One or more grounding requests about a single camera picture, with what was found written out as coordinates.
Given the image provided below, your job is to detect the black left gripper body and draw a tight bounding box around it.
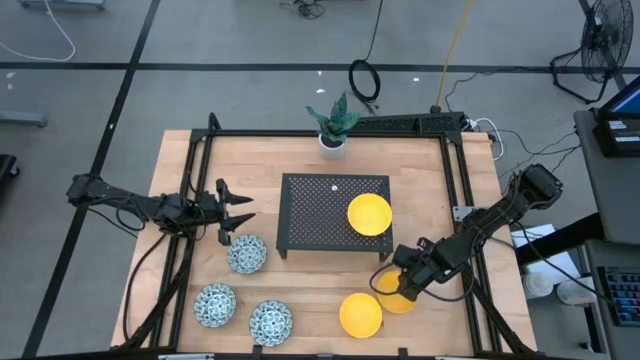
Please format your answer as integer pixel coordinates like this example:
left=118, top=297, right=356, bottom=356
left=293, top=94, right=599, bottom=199
left=192, top=178, right=236, bottom=247

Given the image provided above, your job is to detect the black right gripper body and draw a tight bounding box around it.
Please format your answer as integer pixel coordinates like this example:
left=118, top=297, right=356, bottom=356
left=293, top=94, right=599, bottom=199
left=392, top=237, right=459, bottom=289

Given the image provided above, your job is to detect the yellow mini bowl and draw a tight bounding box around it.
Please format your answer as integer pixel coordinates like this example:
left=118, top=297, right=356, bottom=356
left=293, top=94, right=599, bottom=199
left=347, top=192, right=394, bottom=237
left=375, top=270, right=419, bottom=315
left=338, top=292, right=384, bottom=340

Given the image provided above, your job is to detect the teal patterned mini bowl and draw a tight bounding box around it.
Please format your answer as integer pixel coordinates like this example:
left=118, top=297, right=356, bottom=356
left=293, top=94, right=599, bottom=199
left=193, top=282, right=238, bottom=329
left=226, top=233, right=268, bottom=275
left=248, top=299, right=294, bottom=348

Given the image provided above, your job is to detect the black perforated metal rack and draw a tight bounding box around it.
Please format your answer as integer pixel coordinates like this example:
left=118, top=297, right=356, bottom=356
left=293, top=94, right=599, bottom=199
left=275, top=172, right=395, bottom=262

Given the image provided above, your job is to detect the white round plant pot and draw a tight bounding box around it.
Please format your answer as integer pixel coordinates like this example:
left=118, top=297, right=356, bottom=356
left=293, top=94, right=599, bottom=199
left=318, top=132, right=348, bottom=161

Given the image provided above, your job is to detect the white round lid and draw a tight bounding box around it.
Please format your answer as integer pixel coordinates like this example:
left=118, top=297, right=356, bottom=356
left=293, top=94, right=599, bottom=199
left=555, top=279, right=596, bottom=307
left=522, top=271, right=554, bottom=300

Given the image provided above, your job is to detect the green snake plant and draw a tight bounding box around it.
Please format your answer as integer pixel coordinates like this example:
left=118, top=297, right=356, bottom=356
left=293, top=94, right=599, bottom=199
left=305, top=91, right=362, bottom=145

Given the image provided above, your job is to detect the white paper sheet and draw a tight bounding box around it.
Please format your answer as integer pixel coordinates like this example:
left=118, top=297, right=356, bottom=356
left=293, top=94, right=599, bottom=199
left=510, top=223, right=584, bottom=301

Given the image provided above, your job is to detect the black desk beam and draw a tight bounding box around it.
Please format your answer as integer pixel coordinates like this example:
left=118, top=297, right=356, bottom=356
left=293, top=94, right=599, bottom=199
left=514, top=212, right=606, bottom=266

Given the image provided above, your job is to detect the black perforated metal panel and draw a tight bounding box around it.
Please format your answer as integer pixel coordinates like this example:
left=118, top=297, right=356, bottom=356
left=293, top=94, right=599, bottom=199
left=357, top=112, right=466, bottom=135

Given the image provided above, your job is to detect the grey desk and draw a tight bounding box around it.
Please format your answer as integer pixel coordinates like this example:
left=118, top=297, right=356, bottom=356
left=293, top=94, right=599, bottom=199
left=573, top=108, right=640, bottom=246
left=583, top=238, right=640, bottom=360

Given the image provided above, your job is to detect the backlit keyboard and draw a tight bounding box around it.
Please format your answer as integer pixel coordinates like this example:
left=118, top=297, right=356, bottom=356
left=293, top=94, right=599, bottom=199
left=597, top=266, right=640, bottom=329

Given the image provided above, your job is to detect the black caster base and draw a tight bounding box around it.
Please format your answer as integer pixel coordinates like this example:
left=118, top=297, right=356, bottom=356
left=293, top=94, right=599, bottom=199
left=0, top=153, right=21, bottom=192

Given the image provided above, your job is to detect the grey furniture foot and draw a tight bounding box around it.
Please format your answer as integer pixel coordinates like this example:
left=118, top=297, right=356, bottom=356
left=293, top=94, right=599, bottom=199
left=17, top=0, right=107, bottom=12
left=0, top=110, right=49, bottom=129

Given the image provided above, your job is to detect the black box with labels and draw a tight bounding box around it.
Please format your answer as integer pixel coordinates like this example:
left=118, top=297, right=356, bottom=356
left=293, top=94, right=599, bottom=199
left=592, top=117, right=640, bottom=159

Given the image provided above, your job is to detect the computer monitor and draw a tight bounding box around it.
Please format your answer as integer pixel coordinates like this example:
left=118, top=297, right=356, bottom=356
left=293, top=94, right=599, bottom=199
left=597, top=74, right=640, bottom=120

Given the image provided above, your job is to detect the black floor fan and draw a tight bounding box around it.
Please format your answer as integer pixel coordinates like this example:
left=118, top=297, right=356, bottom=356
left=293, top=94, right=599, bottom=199
left=549, top=0, right=636, bottom=105

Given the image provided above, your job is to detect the black aluminium table frame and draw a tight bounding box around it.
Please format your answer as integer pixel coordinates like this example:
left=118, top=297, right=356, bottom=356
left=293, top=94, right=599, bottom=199
left=110, top=110, right=539, bottom=359

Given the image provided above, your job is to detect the white looped cable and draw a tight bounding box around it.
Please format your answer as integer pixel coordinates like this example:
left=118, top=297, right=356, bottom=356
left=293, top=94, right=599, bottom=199
left=472, top=117, right=506, bottom=162

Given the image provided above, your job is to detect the black coiled cable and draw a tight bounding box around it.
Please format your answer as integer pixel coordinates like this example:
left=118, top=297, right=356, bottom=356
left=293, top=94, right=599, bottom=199
left=348, top=0, right=385, bottom=114

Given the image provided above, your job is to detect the black cable bundle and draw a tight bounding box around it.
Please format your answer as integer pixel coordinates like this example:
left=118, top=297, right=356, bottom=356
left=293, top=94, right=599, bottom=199
left=279, top=0, right=326, bottom=21

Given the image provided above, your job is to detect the white floor cable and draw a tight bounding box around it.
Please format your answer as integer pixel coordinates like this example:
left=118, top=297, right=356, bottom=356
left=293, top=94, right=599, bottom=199
left=0, top=0, right=77, bottom=64

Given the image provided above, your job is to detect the yellow cable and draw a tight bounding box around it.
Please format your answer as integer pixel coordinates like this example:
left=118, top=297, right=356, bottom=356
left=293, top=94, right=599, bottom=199
left=433, top=0, right=474, bottom=112

